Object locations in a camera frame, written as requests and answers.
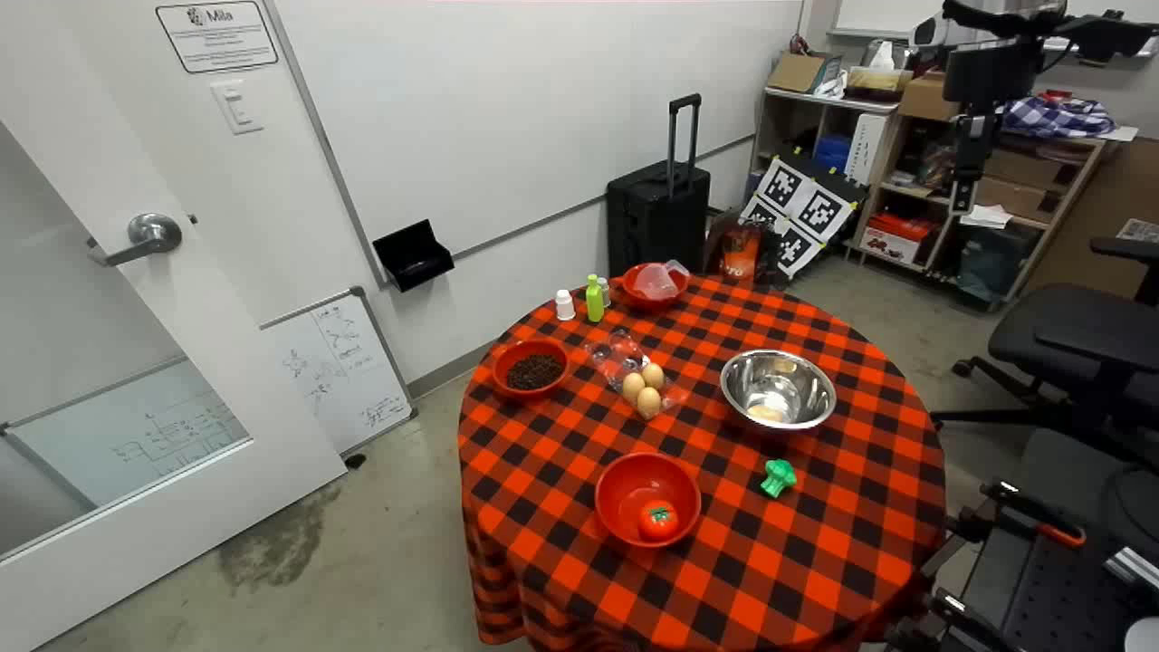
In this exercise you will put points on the small white door label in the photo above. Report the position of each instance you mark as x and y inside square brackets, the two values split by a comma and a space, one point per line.
[235, 105]

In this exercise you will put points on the dark brown bowl contents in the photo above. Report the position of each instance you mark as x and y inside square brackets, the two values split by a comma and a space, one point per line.
[532, 372]

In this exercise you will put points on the black perforated robot table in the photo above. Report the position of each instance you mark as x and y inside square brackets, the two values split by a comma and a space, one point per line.
[1036, 604]

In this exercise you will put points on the orange black bar clamp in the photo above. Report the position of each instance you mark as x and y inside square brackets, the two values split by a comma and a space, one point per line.
[1036, 516]

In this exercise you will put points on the blue storage bin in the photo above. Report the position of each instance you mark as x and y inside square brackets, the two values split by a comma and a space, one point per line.
[830, 154]

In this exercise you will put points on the black wall holder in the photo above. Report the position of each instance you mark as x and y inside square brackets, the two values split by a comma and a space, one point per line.
[414, 256]

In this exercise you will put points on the red bowl holding plastic bag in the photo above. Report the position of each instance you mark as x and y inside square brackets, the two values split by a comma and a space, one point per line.
[627, 296]

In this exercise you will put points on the brown cardboard box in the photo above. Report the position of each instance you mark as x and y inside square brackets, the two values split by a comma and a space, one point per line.
[928, 98]

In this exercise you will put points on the orange black bag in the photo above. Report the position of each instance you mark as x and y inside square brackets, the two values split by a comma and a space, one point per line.
[741, 256]

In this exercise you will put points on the small cardboard box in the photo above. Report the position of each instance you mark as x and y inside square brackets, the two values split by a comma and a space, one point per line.
[799, 75]

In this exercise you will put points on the black white marker tag board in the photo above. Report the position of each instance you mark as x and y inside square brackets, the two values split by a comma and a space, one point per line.
[801, 208]

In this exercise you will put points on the red toy tomato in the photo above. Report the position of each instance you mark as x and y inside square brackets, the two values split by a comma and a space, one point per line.
[658, 520]

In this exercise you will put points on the white door with glass pane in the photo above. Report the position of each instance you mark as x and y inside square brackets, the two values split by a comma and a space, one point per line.
[145, 159]

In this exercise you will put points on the blue patterned cloth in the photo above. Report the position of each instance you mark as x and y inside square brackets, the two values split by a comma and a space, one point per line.
[1056, 116]

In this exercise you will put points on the black camera stand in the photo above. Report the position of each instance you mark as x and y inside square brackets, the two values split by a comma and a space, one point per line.
[990, 75]

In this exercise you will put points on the wooden storage shelf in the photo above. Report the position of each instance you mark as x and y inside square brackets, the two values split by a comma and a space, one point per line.
[898, 167]

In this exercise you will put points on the cream toy egg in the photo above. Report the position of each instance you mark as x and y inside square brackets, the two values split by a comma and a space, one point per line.
[650, 405]
[652, 375]
[630, 387]

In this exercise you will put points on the red white box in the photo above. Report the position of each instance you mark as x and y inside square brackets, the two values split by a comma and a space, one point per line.
[894, 239]

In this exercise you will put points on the white printed door sign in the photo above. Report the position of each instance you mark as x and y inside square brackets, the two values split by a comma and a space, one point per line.
[219, 33]

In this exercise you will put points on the red bowl with dark contents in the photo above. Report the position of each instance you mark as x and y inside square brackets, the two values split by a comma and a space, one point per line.
[499, 372]

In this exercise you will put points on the green toy broccoli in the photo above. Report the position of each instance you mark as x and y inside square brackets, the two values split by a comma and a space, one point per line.
[781, 480]

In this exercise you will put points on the small white whiteboard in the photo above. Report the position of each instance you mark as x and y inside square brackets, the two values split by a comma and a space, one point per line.
[345, 375]

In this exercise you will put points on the green plastic bottle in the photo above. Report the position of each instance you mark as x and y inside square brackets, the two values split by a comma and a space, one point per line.
[594, 297]

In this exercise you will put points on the orange black checkered tablecloth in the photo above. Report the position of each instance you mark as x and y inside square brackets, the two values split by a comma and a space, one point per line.
[748, 568]

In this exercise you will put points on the pale round food item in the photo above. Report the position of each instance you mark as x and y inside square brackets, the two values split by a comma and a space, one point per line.
[766, 412]

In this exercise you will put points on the small white bottle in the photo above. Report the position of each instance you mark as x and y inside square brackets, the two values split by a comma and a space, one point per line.
[562, 306]

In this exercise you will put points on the black rolling suitcase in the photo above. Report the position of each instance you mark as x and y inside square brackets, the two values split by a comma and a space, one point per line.
[658, 220]

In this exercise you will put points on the clear pink plastic bag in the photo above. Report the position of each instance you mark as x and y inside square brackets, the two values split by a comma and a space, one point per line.
[658, 282]

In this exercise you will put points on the black office chair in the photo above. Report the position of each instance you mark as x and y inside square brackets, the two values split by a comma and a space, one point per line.
[1074, 332]

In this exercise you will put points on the silver metal basin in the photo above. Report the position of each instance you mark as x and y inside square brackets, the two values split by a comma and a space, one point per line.
[799, 372]

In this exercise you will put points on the clear plastic egg container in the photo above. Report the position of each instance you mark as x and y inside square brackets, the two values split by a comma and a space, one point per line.
[611, 357]

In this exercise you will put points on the red bowl holding tomato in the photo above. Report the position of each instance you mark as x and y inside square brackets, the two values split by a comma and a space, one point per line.
[621, 482]

